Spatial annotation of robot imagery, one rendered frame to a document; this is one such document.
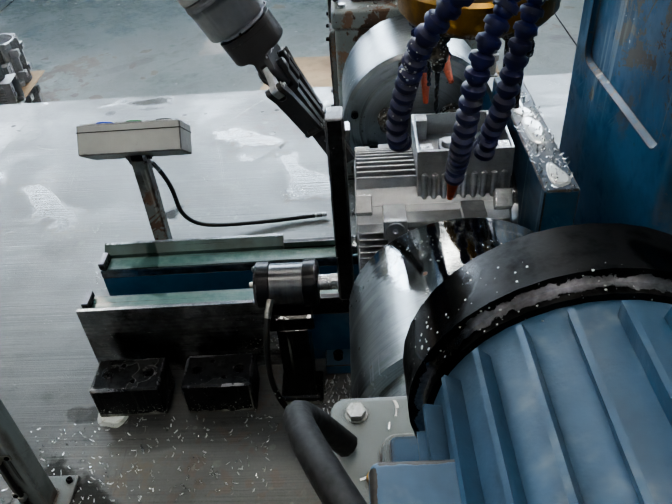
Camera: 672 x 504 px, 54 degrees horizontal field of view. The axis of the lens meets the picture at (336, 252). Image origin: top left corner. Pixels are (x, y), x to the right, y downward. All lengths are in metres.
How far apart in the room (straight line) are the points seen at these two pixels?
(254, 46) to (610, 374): 0.65
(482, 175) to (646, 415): 0.61
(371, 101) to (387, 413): 0.66
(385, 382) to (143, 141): 0.66
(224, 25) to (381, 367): 0.45
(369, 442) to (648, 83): 0.54
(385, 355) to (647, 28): 0.49
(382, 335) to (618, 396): 0.35
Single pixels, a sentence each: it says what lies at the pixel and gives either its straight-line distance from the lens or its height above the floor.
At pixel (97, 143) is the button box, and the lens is 1.14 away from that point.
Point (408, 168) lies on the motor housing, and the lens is 0.87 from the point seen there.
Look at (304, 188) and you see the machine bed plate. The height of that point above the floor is 0.80.
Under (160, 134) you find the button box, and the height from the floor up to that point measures 1.07.
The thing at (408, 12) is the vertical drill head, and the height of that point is 1.31.
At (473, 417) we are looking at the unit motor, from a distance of 0.31.
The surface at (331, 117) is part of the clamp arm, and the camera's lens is 0.69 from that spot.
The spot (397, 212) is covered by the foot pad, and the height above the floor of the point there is 1.07.
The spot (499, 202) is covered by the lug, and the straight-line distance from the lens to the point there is 0.86.
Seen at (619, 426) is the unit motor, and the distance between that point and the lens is 0.27.
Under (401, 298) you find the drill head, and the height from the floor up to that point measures 1.14.
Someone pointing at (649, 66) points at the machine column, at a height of 1.24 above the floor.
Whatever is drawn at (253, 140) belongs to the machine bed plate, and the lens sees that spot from 1.60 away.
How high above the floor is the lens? 1.57
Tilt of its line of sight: 39 degrees down
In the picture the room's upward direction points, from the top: 5 degrees counter-clockwise
